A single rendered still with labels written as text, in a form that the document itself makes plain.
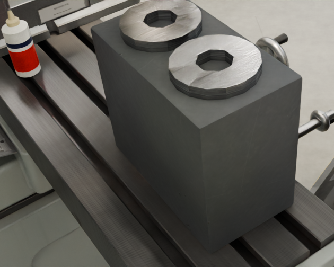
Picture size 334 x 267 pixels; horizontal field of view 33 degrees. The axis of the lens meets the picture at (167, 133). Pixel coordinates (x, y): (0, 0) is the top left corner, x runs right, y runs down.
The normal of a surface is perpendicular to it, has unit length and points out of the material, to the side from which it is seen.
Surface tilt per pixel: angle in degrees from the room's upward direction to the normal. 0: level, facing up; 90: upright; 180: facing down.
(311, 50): 0
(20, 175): 90
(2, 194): 90
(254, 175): 90
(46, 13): 90
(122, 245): 0
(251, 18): 0
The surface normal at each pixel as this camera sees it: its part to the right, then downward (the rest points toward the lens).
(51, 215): 0.55, 0.52
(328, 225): -0.10, -0.73
